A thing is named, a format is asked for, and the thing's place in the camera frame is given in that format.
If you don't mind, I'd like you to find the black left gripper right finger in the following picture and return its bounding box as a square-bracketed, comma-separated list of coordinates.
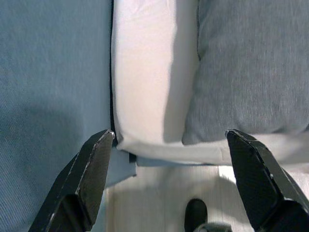
[225, 129, 309, 232]

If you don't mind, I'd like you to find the cream sheeted mattress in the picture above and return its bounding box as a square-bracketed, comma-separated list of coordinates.
[110, 0, 309, 167]

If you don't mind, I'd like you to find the grey pillow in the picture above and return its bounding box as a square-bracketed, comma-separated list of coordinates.
[181, 0, 309, 145]

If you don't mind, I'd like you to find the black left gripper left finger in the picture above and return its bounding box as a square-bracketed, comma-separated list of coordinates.
[28, 129, 115, 232]

